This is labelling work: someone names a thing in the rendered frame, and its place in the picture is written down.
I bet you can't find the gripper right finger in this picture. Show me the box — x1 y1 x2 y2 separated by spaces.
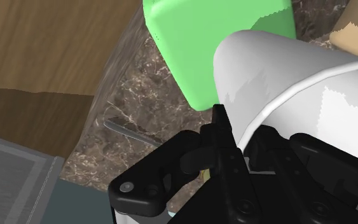
245 125 358 218

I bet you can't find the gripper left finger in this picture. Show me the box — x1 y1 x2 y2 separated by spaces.
107 104 251 217

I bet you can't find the grey metal knife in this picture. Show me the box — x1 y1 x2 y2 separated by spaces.
103 119 163 147

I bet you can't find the green robot stand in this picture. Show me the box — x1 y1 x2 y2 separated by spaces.
142 0 297 112

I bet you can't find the grey cabinet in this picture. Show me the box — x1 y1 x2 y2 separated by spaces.
0 131 114 224

